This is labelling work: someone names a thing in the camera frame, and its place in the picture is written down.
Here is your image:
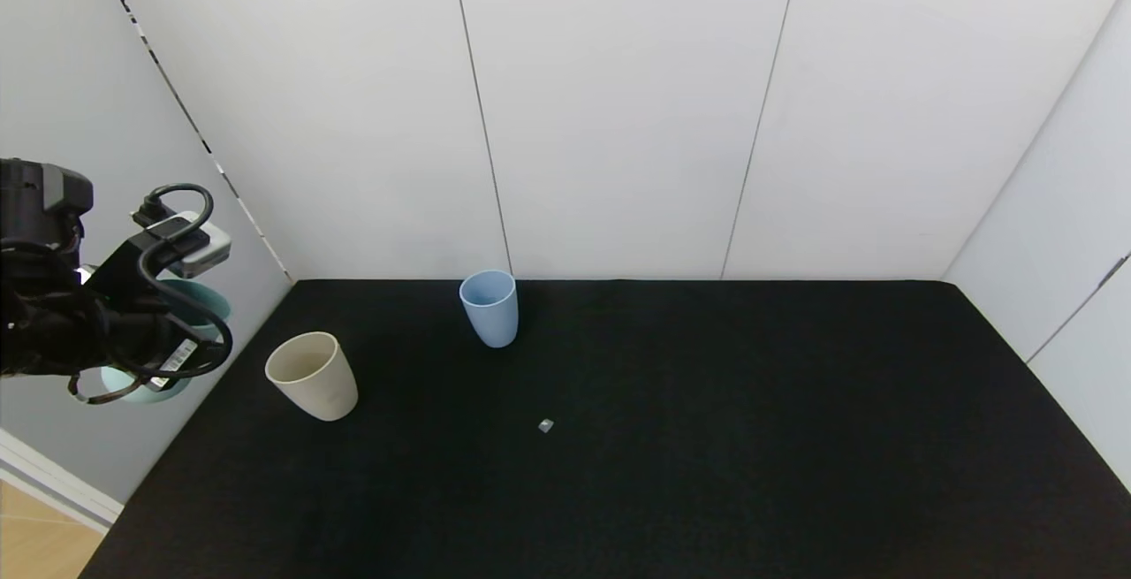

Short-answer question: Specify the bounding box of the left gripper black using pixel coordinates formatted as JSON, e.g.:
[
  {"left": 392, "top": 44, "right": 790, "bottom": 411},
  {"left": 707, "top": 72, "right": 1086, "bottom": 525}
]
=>
[{"left": 105, "top": 309, "right": 225, "bottom": 392}]

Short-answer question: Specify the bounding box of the teal plastic cup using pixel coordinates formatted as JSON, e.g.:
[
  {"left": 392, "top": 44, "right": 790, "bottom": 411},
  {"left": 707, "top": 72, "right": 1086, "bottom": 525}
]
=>
[{"left": 99, "top": 278, "right": 233, "bottom": 405}]

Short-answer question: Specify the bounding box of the beige plastic cup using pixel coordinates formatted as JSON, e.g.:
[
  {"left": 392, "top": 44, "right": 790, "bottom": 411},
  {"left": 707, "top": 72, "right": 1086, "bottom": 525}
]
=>
[{"left": 265, "top": 331, "right": 360, "bottom": 423}]

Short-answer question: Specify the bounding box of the white baseboard strip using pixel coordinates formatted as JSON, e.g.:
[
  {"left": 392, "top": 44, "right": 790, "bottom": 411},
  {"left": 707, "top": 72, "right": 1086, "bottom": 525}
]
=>
[{"left": 0, "top": 429, "right": 125, "bottom": 534}]

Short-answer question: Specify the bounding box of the light blue plastic cup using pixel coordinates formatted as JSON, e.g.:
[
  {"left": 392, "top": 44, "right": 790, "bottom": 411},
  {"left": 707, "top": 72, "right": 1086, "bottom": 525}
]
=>
[{"left": 459, "top": 270, "right": 520, "bottom": 349}]

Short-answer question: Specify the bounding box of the black camera cable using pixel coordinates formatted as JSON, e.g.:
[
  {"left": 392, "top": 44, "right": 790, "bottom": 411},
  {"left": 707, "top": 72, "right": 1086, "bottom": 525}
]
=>
[{"left": 133, "top": 183, "right": 236, "bottom": 383}]

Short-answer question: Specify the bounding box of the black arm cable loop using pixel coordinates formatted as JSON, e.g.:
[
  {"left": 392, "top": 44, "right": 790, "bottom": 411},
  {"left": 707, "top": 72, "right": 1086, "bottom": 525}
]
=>
[{"left": 68, "top": 365, "right": 147, "bottom": 406}]

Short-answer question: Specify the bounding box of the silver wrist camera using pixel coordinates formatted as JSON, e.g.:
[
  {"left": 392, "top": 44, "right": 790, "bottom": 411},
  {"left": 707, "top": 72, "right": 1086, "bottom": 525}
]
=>
[{"left": 146, "top": 211, "right": 232, "bottom": 280}]

